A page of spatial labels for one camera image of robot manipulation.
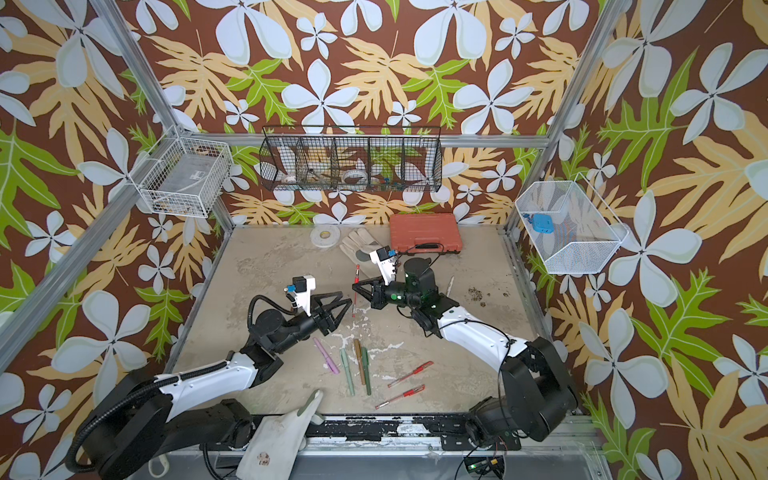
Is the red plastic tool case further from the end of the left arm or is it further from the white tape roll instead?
the end of the left arm

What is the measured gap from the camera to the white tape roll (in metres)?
1.17

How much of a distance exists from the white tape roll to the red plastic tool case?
0.23 metres

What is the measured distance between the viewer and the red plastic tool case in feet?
3.66
